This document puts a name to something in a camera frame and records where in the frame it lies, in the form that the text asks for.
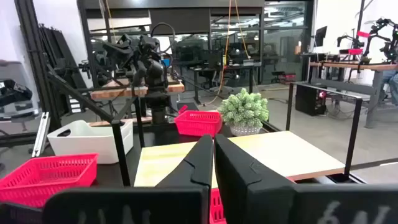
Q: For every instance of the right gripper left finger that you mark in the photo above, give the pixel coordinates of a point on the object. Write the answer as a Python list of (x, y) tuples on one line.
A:
[(186, 205)]

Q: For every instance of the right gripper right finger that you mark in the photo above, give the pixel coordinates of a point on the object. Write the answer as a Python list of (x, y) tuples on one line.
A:
[(248, 199)]

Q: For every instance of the red plastic mesh basket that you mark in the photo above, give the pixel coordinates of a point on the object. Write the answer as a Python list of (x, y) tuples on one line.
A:
[(216, 208), (46, 177), (199, 124)]

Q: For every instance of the white plastic storage bin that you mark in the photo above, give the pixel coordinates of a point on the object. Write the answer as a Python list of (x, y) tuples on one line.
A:
[(90, 143)]

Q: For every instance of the black plastic mesh basket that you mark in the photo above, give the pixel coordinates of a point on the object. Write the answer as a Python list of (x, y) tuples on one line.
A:
[(18, 214)]

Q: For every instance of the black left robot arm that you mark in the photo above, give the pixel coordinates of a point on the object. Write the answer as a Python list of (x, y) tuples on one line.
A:
[(154, 74)]

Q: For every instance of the spare black robot arm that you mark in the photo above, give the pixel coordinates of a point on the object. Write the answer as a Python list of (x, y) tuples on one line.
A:
[(382, 34), (349, 40)]

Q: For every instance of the wooden shelf with black rails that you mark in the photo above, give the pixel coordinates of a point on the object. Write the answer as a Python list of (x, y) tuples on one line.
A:
[(280, 155)]

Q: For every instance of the black folded stands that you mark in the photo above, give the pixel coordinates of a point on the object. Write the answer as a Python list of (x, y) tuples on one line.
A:
[(62, 56)]

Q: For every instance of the green plant in white pot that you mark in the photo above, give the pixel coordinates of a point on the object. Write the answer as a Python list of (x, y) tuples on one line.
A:
[(244, 109)]

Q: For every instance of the office chair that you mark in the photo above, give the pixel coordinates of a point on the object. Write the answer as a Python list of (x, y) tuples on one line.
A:
[(217, 84)]

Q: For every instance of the black office desk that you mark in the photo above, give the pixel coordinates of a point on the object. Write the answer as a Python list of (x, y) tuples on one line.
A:
[(224, 67)]

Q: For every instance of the grey machine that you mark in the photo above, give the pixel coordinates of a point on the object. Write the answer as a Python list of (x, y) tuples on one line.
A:
[(15, 71)]

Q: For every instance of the white aluminium bar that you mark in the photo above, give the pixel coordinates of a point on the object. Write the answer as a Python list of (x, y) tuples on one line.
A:
[(42, 133)]

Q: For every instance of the black computer tower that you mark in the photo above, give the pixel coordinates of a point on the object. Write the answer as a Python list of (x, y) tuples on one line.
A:
[(308, 99)]

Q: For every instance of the wooden workbench with grey legs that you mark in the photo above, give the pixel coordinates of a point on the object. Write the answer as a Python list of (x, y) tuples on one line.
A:
[(357, 66)]

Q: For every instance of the black computer monitor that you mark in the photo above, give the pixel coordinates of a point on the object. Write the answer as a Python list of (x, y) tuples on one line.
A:
[(321, 35)]

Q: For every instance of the person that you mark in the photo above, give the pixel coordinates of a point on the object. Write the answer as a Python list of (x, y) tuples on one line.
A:
[(393, 84)]

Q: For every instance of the black aluminium rig frame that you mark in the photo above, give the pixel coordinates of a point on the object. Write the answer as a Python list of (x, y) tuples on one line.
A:
[(32, 46)]

